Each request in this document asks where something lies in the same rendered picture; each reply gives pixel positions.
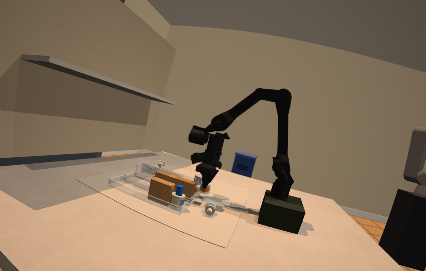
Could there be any jar with blue lid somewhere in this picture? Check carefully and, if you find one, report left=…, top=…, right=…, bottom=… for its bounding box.
left=170, top=185, right=186, bottom=206

